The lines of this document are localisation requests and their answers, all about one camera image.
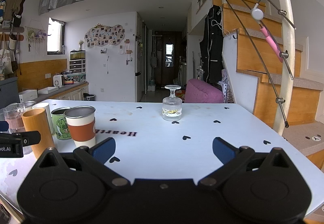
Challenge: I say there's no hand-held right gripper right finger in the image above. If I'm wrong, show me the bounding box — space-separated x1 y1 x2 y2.
197 137 295 187

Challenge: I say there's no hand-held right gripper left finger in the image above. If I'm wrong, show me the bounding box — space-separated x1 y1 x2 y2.
35 137 131 188

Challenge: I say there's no clear stemmed glass cup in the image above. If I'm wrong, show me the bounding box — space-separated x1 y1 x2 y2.
162 85 183 121

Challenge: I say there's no bamboo cup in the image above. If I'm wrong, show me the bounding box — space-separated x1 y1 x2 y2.
22 108 56 159

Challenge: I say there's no white cup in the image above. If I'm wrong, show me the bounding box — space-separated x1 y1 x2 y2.
32 102 54 136

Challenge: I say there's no steel cup with brown sleeve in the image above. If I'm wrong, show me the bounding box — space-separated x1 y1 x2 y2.
64 106 97 148

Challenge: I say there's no clear glass with pink sleeve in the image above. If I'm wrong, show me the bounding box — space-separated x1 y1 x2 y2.
2 103 26 134

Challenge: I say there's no green cartoon mug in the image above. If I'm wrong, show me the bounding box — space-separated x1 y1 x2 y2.
51 107 73 141

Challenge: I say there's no white box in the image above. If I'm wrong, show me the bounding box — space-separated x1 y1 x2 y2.
19 89 38 103

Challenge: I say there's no white tray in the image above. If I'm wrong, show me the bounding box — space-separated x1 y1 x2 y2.
38 86 59 94

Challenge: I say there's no light blue heart tablecloth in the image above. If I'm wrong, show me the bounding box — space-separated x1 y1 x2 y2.
0 99 324 217

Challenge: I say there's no pink pouf seat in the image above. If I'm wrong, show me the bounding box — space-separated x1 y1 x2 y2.
184 78 225 104

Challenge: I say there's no kitchen counter cabinet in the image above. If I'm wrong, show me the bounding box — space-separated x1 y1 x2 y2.
18 81 90 102

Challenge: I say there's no bear stair mat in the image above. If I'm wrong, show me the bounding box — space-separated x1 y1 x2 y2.
282 122 324 156

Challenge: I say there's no small drawer cabinet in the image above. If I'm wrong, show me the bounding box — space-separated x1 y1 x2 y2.
69 59 86 74

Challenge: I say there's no window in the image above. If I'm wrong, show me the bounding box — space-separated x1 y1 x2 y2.
47 17 66 55

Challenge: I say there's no black hanging coat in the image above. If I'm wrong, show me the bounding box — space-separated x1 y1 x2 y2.
199 5 227 85

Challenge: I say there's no wooden staircase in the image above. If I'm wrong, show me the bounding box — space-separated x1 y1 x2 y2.
211 0 324 171

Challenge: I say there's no dark door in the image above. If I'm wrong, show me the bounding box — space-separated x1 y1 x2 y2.
161 32 178 86

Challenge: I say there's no cloud-shaped photo board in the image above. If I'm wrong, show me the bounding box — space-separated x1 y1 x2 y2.
84 25 125 49

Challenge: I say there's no straight pink foam tube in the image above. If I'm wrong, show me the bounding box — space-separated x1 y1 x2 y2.
260 27 284 63

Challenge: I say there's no white round disc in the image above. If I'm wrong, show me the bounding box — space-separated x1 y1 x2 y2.
251 8 264 21

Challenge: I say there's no wall hanging with tassels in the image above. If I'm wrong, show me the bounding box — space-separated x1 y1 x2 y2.
25 19 48 53

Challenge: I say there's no wall peg rack with bags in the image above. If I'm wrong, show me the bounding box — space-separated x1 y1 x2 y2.
0 0 26 80

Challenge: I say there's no white stair post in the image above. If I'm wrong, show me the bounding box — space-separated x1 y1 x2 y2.
269 0 295 136

